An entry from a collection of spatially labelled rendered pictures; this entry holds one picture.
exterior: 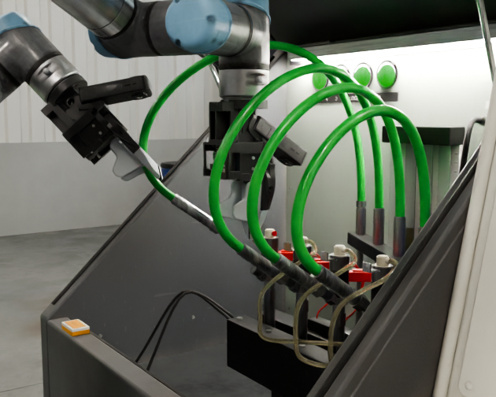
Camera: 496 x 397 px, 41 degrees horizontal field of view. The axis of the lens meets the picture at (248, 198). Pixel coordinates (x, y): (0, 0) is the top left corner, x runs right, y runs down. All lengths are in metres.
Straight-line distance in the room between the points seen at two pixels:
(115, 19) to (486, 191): 0.51
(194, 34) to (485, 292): 0.47
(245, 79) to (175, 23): 0.14
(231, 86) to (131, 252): 0.44
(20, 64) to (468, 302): 0.76
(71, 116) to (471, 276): 0.66
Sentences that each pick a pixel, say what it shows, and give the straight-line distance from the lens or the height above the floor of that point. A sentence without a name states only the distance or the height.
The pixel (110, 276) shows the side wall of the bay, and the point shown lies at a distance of 1.27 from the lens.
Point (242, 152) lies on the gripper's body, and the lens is 0.96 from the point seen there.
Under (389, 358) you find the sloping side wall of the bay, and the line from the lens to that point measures 0.75.
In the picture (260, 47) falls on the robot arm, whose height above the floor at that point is 1.40.
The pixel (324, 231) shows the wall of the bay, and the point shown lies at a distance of 1.37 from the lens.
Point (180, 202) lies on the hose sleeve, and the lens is 1.08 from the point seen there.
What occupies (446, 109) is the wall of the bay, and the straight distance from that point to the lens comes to 1.15.
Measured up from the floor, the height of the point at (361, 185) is 1.19.
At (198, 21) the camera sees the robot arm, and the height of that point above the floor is 1.43.
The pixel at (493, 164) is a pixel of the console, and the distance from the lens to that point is 0.80.
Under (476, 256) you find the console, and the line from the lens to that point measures 0.79.
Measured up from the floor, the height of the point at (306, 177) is 1.24.
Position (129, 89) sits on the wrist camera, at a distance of 1.09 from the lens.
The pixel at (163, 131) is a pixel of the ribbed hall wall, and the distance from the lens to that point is 8.21.
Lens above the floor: 1.31
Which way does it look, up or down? 7 degrees down
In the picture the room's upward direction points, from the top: straight up
